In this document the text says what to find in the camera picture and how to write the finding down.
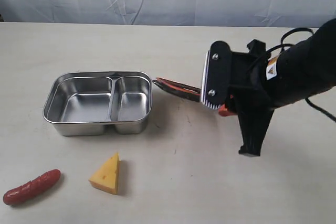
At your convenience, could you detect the dark transparent lunch box lid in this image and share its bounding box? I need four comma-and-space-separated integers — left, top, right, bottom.
152, 78, 201, 102

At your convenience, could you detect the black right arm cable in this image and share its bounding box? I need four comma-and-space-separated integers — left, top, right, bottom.
246, 27, 336, 123

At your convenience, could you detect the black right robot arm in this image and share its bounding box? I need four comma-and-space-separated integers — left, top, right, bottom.
224, 19, 335, 156

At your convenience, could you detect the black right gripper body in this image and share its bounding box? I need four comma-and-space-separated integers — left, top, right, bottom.
229, 39, 274, 156

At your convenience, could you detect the stainless steel lunch box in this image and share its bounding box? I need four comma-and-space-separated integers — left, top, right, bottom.
43, 71, 153, 136

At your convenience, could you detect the yellow toy cheese wedge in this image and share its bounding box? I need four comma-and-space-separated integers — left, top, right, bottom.
89, 152, 120, 195

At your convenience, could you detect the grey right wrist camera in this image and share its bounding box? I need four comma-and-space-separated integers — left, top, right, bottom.
200, 41, 232, 110

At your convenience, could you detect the red toy sausage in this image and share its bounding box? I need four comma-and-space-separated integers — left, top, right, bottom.
3, 169, 61, 206

